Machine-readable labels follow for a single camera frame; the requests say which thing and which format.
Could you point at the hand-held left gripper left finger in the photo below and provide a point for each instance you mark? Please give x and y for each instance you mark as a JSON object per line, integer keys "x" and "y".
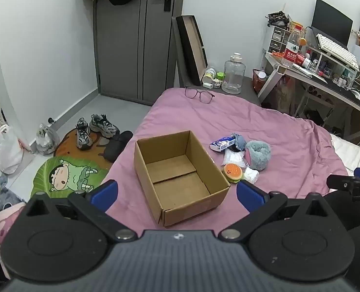
{"x": 105, "y": 192}

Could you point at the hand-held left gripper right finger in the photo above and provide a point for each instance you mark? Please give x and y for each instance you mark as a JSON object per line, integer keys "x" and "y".
{"x": 248, "y": 193}

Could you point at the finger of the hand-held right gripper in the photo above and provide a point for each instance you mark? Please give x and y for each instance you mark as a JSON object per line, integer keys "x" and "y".
{"x": 344, "y": 185}

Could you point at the burger squishy toy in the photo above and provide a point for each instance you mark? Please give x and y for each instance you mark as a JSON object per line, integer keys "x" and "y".
{"x": 232, "y": 172}

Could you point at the blue denim cloth toy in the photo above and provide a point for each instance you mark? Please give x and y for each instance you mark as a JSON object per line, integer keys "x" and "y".
{"x": 239, "y": 141}

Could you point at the blue tissue packet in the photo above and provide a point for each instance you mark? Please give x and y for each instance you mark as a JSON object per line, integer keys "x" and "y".
{"x": 222, "y": 143}

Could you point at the brown cardboard box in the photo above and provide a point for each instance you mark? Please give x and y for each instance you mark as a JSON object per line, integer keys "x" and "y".
{"x": 180, "y": 185}

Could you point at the white duvet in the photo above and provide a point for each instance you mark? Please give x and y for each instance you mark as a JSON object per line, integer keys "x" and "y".
{"x": 350, "y": 155}

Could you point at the green cartoon rug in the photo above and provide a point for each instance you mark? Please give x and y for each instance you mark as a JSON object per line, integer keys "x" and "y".
{"x": 76, "y": 173}

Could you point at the clear bag of white filling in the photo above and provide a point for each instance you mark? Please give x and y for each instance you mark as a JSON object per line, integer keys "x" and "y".
{"x": 233, "y": 158}

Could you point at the dark grey slipper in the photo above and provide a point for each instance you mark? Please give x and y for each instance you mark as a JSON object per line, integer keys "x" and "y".
{"x": 123, "y": 137}
{"x": 111, "y": 151}

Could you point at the brown round rug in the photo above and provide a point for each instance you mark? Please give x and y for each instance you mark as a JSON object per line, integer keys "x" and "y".
{"x": 67, "y": 146}

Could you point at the pink bedsheet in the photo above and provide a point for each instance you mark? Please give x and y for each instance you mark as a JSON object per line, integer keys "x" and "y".
{"x": 289, "y": 140}

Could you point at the clear grey plastic bag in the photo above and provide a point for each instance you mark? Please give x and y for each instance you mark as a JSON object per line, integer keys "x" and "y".
{"x": 46, "y": 140}

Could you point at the black door stop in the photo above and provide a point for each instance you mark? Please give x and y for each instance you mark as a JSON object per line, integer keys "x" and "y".
{"x": 51, "y": 120}

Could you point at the grey nightstand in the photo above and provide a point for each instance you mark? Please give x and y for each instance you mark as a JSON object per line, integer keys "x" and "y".
{"x": 247, "y": 92}

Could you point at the brown paper bag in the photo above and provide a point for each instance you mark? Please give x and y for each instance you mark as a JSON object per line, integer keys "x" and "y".
{"x": 282, "y": 94}

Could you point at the pink printed tote bag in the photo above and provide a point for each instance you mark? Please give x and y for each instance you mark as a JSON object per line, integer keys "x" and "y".
{"x": 3, "y": 219}

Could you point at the white plastic bag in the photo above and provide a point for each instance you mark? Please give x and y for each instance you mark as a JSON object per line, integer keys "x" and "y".
{"x": 6, "y": 152}

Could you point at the red basket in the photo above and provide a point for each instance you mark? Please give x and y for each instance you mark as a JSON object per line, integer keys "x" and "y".
{"x": 256, "y": 85}

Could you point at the dark-framed eyeglasses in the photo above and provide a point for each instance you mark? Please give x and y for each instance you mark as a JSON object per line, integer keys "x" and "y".
{"x": 199, "y": 93}

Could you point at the white charger box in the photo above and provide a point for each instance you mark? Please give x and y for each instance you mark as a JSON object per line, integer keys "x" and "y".
{"x": 212, "y": 83}

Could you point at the clear plastic water jug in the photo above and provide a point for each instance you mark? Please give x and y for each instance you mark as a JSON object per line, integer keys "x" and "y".
{"x": 232, "y": 76}

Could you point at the white lidded jar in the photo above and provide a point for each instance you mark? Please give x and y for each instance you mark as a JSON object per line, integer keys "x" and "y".
{"x": 262, "y": 75}

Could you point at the green cup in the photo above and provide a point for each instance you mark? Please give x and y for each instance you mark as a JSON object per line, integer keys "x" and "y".
{"x": 220, "y": 76}

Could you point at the white-framed desk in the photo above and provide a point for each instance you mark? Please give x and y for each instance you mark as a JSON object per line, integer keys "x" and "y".
{"x": 278, "y": 73}

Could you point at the white yellow supplement jar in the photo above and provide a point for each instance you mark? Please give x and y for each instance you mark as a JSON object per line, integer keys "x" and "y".
{"x": 210, "y": 74}

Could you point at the white keyboard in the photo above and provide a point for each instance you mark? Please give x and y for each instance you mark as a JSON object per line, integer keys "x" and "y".
{"x": 338, "y": 51}

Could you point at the white desk shelf riser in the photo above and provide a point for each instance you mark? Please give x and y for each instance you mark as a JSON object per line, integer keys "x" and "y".
{"x": 315, "y": 53}

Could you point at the grey door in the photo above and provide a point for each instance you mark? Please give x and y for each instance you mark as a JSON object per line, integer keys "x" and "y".
{"x": 119, "y": 51}

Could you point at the red-labelled water bottle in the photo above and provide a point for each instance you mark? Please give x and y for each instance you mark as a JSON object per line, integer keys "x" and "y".
{"x": 292, "y": 51}

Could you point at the small drawer organizer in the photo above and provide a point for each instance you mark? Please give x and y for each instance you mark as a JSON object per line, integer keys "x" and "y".
{"x": 277, "y": 39}

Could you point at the long black flat box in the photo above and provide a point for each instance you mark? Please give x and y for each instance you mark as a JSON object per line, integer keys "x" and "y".
{"x": 187, "y": 45}

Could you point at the black computer monitor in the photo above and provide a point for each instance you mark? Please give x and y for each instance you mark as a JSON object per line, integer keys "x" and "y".
{"x": 332, "y": 21}

